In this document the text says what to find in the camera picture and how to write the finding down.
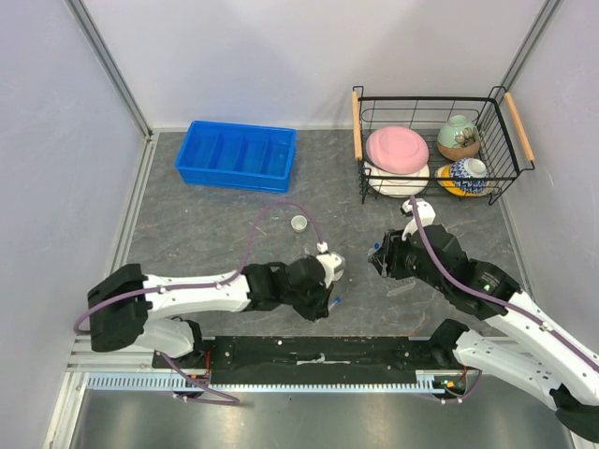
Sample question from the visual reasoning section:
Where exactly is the purple cable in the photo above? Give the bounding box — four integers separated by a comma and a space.
74, 200, 327, 334
408, 195, 599, 373

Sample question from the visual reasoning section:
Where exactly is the white bowl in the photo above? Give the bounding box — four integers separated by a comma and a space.
364, 162, 430, 197

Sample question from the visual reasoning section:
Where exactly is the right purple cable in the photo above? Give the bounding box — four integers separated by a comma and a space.
408, 195, 599, 373

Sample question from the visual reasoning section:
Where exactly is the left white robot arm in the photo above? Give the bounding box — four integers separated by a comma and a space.
85, 253, 345, 368

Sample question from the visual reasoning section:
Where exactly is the grey slotted cable duct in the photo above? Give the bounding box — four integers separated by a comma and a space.
86, 372, 446, 394

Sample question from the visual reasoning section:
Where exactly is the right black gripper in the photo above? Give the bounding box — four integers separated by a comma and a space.
367, 227, 448, 292

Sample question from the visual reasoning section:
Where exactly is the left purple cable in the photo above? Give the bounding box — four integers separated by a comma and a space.
74, 200, 327, 334

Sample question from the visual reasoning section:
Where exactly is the small white crucible cup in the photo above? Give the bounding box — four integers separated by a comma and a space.
290, 215, 308, 233

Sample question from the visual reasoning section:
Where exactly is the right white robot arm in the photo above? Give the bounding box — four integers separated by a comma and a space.
368, 225, 598, 442

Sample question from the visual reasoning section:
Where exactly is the black wire dish basket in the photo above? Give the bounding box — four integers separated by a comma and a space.
351, 85, 535, 204

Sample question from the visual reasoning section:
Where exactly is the yellow bowl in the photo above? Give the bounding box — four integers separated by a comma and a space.
434, 165, 475, 197

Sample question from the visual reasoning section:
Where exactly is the clear acrylic tube rack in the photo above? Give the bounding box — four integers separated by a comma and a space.
369, 247, 416, 298

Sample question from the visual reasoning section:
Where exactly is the blue plastic divided bin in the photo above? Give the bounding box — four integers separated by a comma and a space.
174, 121, 297, 194

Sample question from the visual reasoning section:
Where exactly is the green brown ceramic bowl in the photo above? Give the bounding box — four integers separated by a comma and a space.
437, 115, 480, 161

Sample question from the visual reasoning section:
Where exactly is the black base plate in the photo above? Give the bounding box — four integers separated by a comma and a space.
174, 336, 462, 384

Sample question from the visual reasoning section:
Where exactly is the white evaporating dish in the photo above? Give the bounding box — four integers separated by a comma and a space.
335, 256, 346, 281

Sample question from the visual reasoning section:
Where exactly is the blue patterned bowl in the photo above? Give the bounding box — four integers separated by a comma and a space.
449, 157, 488, 195

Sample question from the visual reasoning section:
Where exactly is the pink plate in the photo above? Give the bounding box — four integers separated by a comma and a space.
366, 126, 430, 175

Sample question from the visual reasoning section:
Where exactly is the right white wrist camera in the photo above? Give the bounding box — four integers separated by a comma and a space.
401, 198, 436, 241

